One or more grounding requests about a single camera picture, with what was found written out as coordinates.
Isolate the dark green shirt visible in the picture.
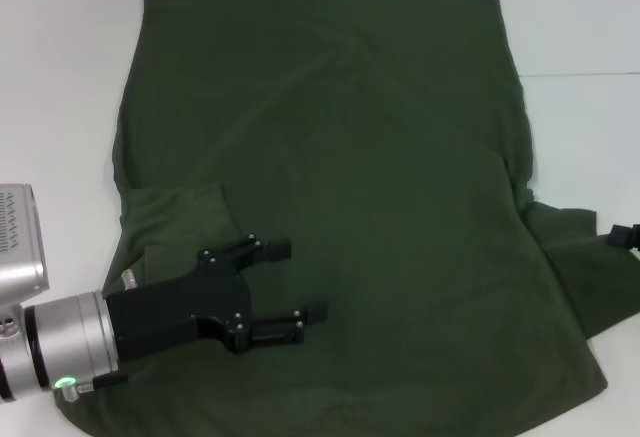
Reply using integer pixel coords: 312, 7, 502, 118
52, 0, 640, 437

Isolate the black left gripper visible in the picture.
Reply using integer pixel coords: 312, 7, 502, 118
103, 233, 329, 363

